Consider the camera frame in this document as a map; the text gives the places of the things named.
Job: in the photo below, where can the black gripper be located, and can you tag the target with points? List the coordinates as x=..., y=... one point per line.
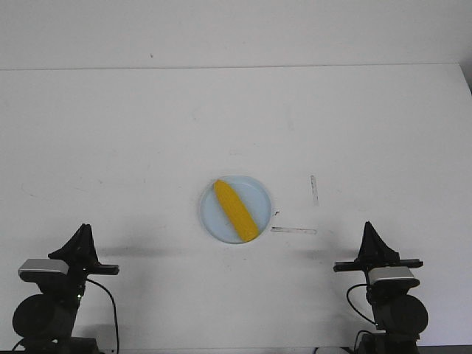
x=382, y=251
x=78, y=246

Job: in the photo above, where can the yellow corn cob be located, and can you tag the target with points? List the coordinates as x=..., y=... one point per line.
x=236, y=211

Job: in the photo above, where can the light blue round plate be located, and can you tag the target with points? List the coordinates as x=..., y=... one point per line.
x=251, y=192

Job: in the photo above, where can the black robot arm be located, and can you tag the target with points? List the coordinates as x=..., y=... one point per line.
x=45, y=321
x=280, y=290

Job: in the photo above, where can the clear tape strip vertical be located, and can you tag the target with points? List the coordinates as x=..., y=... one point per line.
x=314, y=190

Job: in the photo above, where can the clear tape strip horizontal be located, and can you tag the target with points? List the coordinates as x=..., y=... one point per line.
x=293, y=230

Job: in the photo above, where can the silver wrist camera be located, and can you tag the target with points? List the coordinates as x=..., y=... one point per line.
x=42, y=270
x=399, y=276

